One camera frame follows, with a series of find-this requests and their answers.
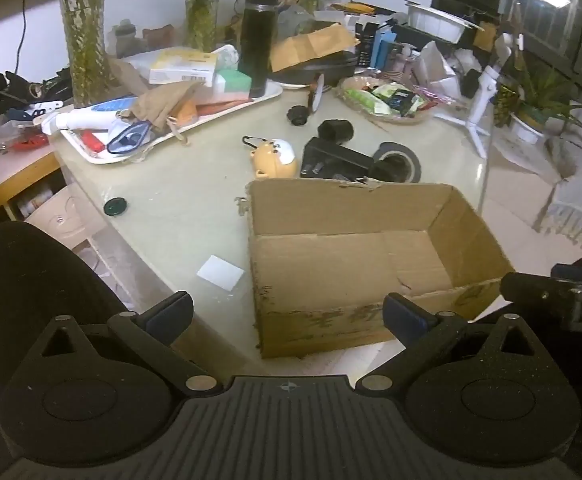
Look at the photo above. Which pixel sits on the brown cloth pouch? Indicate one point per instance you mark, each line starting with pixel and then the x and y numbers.
pixel 163 102

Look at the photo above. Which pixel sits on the brown cardboard box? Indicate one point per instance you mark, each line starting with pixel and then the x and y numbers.
pixel 331 270

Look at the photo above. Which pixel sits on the black round knob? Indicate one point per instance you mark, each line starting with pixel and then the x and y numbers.
pixel 297 115

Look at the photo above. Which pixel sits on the white and blue tube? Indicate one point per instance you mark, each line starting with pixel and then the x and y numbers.
pixel 86 116

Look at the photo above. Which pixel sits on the black carton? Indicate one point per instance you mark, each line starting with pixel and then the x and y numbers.
pixel 366 42

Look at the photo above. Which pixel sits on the small black rubber block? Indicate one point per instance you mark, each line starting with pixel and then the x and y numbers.
pixel 336 131

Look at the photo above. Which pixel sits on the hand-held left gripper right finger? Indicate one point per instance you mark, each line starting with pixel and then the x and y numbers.
pixel 403 317

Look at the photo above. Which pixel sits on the yellow and white box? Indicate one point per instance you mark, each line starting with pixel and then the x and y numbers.
pixel 183 66

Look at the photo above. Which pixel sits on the light green box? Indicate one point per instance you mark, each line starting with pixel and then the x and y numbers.
pixel 233 82

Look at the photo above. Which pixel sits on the black thermos bottle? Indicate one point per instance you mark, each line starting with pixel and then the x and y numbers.
pixel 257 40

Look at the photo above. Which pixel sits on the woven basket of snack packets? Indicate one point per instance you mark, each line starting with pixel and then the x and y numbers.
pixel 386 100

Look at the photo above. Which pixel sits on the white drawer cabinet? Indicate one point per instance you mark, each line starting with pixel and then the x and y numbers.
pixel 63 217

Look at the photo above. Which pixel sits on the grey fringed rug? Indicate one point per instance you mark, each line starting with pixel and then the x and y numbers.
pixel 581 195

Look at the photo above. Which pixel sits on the white plastic bag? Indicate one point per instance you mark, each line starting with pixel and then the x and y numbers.
pixel 436 67

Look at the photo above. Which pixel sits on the dark green round cap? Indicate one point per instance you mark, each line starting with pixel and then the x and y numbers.
pixel 116 207

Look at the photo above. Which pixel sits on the brown paper envelope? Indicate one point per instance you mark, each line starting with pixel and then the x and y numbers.
pixel 306 45

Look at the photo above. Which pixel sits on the wooden side table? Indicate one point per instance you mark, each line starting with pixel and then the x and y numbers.
pixel 11 172

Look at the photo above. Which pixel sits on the tall glass vase with stems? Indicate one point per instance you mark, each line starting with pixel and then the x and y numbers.
pixel 83 45

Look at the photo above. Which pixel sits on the pink liquid bottle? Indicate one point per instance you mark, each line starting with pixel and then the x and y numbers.
pixel 402 60

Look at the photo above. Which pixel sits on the glass vase with green plant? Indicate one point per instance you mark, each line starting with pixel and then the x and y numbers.
pixel 201 15

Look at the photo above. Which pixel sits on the red lighter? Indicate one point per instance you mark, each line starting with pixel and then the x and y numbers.
pixel 92 141

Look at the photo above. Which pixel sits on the white paper square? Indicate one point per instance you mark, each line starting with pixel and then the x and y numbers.
pixel 221 273

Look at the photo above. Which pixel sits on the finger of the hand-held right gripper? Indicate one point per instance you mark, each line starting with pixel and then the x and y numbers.
pixel 531 289

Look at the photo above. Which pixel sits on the potted green plant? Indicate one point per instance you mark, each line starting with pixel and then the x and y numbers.
pixel 541 105

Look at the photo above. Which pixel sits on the blue carton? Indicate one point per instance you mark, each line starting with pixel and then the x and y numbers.
pixel 383 45

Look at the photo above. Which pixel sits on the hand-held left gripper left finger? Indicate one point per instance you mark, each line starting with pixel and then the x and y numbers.
pixel 171 311

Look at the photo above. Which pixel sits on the black tape roll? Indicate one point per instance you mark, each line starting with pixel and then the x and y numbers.
pixel 396 152

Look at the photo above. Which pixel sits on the yellow dog-shaped toy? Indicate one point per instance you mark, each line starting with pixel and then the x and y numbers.
pixel 273 157

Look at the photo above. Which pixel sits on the white plastic tray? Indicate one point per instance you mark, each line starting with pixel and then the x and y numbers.
pixel 211 110

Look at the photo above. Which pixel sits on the white plastic container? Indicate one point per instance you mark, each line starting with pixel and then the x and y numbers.
pixel 436 22

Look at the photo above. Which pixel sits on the white gimbal tripod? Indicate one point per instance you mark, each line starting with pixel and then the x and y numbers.
pixel 481 105

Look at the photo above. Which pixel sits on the black power adapter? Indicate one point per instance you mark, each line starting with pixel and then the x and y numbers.
pixel 333 157

